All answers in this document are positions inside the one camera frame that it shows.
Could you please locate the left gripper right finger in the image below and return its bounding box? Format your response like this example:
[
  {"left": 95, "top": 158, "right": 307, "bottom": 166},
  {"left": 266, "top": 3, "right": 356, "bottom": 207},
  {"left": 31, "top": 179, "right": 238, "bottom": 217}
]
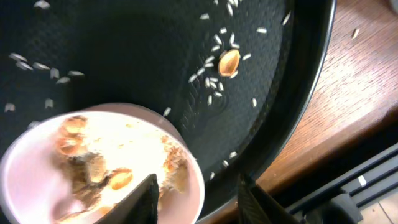
[{"left": 237, "top": 174, "right": 300, "bottom": 224}]

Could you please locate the round black serving tray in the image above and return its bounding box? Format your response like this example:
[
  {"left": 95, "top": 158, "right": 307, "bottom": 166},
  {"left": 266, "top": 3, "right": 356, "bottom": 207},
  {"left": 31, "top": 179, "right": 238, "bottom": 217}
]
[{"left": 1, "top": 0, "right": 336, "bottom": 221}]

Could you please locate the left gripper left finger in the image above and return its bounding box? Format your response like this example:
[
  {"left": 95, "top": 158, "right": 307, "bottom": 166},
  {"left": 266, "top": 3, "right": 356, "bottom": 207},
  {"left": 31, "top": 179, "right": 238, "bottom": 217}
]
[{"left": 96, "top": 174, "right": 159, "bottom": 224}]

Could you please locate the peanut on round tray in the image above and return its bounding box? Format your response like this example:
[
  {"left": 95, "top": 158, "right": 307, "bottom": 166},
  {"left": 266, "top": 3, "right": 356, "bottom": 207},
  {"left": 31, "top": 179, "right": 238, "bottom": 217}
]
[{"left": 218, "top": 49, "right": 241, "bottom": 77}]

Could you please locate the pink bowl with food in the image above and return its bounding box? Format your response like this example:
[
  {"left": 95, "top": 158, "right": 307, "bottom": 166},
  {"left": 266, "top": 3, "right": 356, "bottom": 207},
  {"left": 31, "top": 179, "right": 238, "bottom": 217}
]
[{"left": 1, "top": 103, "right": 205, "bottom": 223}]

